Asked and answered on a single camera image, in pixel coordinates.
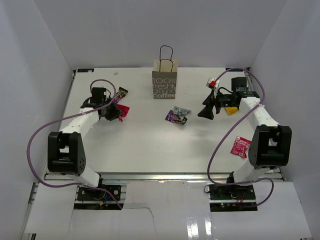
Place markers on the grey paper coffee bag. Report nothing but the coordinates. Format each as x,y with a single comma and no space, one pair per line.
164,76

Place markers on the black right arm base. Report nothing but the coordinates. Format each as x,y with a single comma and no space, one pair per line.
232,192

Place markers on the red snack pouch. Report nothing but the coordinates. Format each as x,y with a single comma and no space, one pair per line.
124,111

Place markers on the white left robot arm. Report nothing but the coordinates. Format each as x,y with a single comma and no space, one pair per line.
65,149

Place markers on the silver foil snack packet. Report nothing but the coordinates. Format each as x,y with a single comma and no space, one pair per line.
181,112

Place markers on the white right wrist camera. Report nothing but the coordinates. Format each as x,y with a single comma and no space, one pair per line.
212,83

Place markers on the yellow snack packet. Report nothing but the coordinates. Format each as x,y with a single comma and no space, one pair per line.
231,110

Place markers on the purple M&M candy packet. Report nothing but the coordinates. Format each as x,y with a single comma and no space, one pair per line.
173,118

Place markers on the pink candy pouch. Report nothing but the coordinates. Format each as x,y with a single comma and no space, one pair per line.
240,147

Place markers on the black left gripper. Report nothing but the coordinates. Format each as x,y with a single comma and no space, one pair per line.
115,111

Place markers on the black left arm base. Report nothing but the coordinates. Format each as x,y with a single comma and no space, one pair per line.
87,194

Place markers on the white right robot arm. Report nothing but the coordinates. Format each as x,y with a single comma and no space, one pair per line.
270,145

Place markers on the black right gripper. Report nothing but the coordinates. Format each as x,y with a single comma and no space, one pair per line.
207,112

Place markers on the dark skittles candy packet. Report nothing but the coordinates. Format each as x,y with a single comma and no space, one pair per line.
121,93

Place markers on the aluminium front rail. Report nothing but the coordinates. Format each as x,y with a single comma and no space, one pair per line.
164,176

